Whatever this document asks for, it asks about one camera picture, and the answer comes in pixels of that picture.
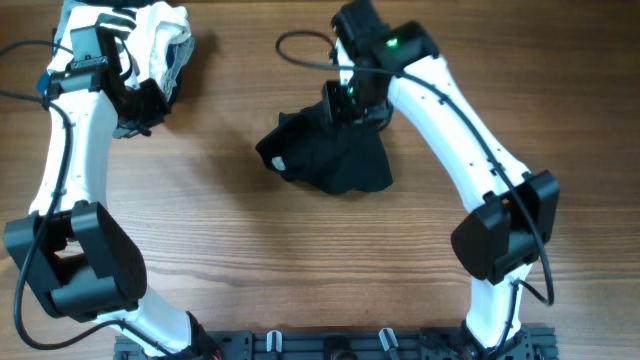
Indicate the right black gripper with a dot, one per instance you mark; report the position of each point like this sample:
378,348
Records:
335,101

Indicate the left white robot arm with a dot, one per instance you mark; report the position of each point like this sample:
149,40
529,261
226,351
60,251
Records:
71,253

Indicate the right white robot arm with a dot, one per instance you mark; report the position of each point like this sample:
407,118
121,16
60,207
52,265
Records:
510,210

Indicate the blue folded garment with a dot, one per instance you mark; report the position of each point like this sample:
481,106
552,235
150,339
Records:
43,84

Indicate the black branded t-shirt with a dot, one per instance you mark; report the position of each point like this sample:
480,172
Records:
334,161

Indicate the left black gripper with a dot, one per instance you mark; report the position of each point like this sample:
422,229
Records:
159,109

